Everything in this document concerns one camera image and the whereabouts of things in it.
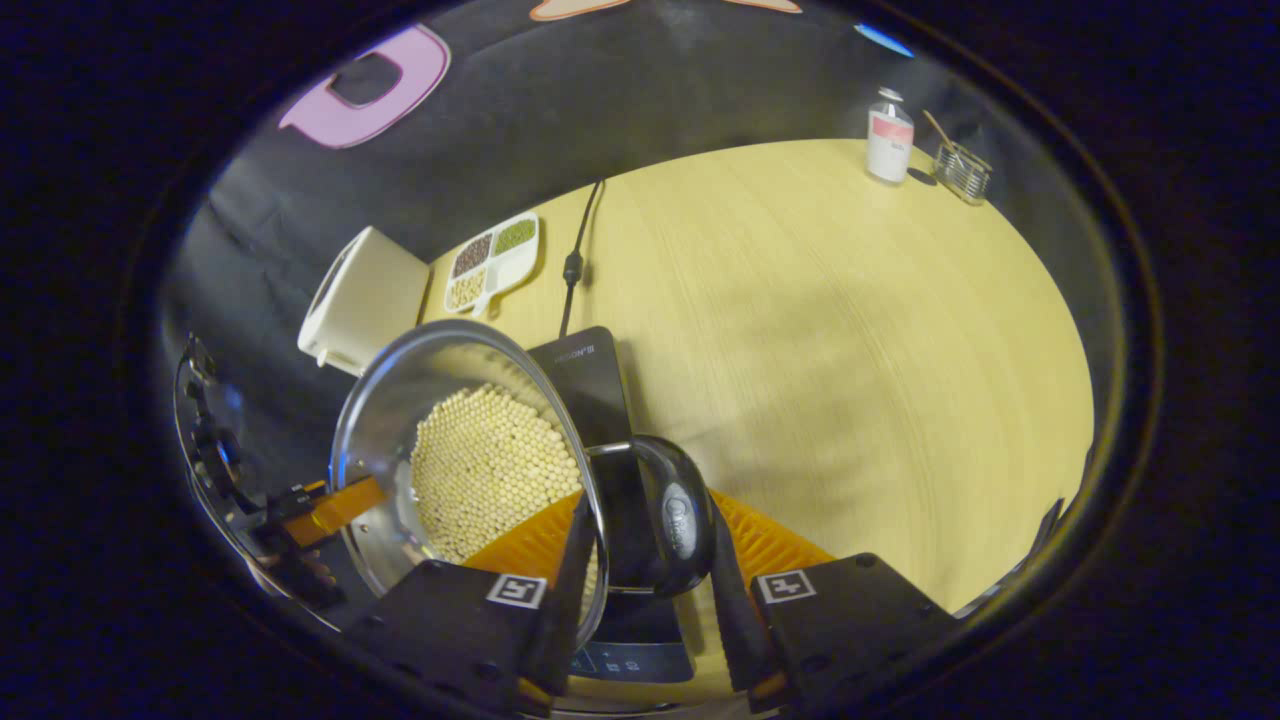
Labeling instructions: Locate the black backdrop cloth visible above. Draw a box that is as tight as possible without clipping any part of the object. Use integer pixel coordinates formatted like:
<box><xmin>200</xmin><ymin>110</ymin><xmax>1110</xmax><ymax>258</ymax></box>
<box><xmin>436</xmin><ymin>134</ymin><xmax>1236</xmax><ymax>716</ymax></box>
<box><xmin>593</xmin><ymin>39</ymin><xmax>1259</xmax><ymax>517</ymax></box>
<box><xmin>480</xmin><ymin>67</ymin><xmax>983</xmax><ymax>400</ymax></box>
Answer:
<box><xmin>158</xmin><ymin>0</ymin><xmax>1101</xmax><ymax>481</ymax></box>

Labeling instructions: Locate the pile of yellow beans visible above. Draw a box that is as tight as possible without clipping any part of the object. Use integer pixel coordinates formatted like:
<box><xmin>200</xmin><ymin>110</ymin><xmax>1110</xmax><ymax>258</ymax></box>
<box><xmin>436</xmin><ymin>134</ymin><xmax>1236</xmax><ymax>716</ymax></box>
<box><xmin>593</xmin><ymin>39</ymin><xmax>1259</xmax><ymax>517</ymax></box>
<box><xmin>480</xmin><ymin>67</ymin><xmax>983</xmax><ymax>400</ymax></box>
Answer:
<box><xmin>410</xmin><ymin>383</ymin><xmax>587</xmax><ymax>567</ymax></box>

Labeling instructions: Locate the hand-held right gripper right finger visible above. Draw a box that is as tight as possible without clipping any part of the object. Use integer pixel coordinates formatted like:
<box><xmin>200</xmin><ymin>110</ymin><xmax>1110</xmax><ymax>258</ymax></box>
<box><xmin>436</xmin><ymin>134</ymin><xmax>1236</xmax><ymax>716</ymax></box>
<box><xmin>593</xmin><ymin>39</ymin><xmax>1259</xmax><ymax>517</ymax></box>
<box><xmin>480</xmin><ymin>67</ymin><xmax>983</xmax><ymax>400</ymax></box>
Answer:
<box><xmin>707</xmin><ymin>487</ymin><xmax>962</xmax><ymax>714</ymax></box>

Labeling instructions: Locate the black induction cooktop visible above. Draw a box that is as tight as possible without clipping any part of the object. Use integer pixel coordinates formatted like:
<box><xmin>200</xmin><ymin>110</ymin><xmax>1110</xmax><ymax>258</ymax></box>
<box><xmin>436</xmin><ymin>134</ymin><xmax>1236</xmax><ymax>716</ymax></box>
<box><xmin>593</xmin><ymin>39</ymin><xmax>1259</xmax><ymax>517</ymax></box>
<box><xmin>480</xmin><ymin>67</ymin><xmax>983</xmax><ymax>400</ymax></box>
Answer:
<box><xmin>527</xmin><ymin>326</ymin><xmax>701</xmax><ymax>686</ymax></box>

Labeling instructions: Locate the white toaster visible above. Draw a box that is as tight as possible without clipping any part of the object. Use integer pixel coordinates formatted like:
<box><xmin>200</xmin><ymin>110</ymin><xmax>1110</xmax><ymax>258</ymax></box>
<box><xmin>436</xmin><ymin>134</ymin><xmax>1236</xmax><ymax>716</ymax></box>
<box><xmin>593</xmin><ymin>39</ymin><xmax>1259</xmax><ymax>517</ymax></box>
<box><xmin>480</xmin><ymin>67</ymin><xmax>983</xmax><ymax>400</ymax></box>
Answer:
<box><xmin>298</xmin><ymin>226</ymin><xmax>431</xmax><ymax>378</ymax></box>

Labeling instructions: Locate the clear bottle with pink label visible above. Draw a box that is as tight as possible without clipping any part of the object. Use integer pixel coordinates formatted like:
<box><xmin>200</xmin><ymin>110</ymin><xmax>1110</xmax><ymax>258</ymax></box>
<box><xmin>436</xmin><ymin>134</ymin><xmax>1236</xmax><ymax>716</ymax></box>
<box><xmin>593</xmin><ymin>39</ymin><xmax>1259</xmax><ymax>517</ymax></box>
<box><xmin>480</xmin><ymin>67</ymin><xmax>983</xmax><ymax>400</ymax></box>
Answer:
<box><xmin>866</xmin><ymin>88</ymin><xmax>915</xmax><ymax>185</ymax></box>

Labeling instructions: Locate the black power cable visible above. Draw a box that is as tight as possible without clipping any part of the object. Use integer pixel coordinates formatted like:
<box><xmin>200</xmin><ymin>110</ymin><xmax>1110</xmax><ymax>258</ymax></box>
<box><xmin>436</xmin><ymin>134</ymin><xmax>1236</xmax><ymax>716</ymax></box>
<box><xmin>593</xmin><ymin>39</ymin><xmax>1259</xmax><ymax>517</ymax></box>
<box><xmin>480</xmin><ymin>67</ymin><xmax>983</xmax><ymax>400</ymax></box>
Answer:
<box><xmin>557</xmin><ymin>180</ymin><xmax>604</xmax><ymax>339</ymax></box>

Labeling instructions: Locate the glass holder with sticks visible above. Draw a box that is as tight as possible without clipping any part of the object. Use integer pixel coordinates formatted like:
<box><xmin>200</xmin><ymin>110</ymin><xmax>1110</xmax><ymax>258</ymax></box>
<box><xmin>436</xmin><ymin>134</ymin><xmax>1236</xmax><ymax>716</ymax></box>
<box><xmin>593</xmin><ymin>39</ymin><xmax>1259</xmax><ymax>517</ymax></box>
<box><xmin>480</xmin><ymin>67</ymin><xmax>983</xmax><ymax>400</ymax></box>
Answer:
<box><xmin>922</xmin><ymin>110</ymin><xmax>993</xmax><ymax>206</ymax></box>

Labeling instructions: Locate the white divided bean dish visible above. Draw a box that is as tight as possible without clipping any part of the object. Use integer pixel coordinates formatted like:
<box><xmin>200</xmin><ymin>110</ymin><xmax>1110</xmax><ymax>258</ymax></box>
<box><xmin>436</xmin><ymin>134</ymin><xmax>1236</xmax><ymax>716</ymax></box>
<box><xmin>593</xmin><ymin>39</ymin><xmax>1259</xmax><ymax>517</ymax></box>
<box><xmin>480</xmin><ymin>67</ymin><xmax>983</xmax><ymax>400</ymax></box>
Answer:
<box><xmin>443</xmin><ymin>211</ymin><xmax>541</xmax><ymax>317</ymax></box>

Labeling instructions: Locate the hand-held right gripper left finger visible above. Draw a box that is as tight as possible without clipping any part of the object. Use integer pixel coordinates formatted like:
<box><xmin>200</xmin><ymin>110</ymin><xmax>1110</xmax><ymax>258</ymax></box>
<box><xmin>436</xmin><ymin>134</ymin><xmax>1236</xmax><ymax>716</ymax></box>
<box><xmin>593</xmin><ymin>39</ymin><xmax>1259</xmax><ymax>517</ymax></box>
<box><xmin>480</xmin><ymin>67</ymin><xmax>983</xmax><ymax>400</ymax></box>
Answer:
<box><xmin>345</xmin><ymin>489</ymin><xmax>601</xmax><ymax>717</ymax></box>

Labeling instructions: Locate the stainless steel pot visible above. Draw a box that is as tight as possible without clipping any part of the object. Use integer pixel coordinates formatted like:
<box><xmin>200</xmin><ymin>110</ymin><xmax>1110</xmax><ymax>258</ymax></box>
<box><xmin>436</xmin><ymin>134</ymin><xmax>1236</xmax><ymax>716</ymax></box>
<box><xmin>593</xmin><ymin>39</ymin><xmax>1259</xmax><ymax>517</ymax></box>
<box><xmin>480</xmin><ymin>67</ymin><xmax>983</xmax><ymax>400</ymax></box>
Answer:
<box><xmin>330</xmin><ymin>320</ymin><xmax>717</xmax><ymax>651</ymax></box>

